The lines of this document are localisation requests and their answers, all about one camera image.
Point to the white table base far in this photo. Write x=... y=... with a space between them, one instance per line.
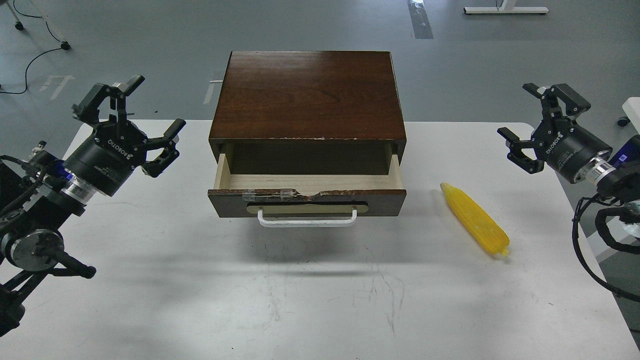
x=505 y=7

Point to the white furniture leg with caster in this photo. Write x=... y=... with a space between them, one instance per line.
x=631 y=108

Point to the wooden drawer with white handle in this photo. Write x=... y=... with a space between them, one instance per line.
x=308 y=181

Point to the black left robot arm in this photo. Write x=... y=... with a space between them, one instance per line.
x=41 y=192

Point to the yellow toy corn cob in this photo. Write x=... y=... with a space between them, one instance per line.
x=480 y=225

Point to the dark wooden cabinet box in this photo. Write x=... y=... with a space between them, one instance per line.
x=330 y=96

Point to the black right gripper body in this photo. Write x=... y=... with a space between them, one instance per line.
x=568 y=148

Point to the white rolling stand legs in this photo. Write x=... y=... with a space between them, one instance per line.
x=54 y=31

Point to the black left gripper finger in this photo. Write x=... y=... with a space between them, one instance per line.
x=167 y=143
x=88 y=110

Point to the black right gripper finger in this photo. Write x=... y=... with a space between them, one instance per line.
x=561 y=105
x=516 y=153

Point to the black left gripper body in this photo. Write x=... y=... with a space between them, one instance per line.
x=106 y=159

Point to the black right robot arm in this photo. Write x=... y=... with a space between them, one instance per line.
x=617 y=189

